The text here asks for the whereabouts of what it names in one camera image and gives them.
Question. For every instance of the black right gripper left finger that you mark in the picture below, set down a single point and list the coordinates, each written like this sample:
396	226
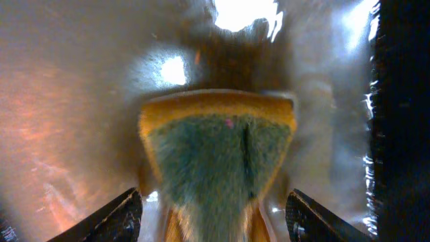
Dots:
117	221

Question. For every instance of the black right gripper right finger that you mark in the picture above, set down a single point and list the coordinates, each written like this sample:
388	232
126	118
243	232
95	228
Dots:
309	221

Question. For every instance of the green yellow sponge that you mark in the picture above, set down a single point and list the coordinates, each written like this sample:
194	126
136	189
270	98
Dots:
215	154

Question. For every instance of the black tray with water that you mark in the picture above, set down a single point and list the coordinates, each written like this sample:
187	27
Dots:
75	75

